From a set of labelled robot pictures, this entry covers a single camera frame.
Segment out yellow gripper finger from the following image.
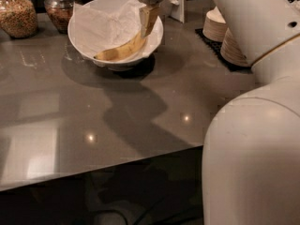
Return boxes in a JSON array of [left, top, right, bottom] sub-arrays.
[[140, 5, 159, 38]]

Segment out yellow banana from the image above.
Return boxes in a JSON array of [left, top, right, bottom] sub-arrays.
[[94, 32, 146, 62]]

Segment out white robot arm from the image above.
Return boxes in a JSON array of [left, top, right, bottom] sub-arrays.
[[202, 0, 300, 225]]

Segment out white bowl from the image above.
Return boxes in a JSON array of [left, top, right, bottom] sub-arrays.
[[67, 0, 164, 72]]

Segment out white sign stand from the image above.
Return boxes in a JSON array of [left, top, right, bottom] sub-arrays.
[[160, 0, 187, 23]]

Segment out white paper liner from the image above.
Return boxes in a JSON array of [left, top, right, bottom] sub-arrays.
[[72, 0, 161, 61]]

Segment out left stack of paper bowls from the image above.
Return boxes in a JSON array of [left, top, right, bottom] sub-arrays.
[[202, 7, 228, 42]]

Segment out stack of paper bowls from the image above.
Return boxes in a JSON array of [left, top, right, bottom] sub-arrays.
[[202, 7, 228, 42], [220, 29, 249, 68]]

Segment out black rubber mat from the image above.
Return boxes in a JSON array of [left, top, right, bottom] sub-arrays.
[[195, 28, 252, 74]]

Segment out right stack of paper bowls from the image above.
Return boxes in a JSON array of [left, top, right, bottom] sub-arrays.
[[220, 29, 249, 68]]

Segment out glass jar of granola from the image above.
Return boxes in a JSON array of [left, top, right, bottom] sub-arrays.
[[44, 0, 82, 34]]

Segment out glass jar of cereal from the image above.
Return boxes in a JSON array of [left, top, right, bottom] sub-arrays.
[[0, 0, 38, 38]]

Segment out black cable on floor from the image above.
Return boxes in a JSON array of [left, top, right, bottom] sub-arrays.
[[93, 203, 201, 225]]

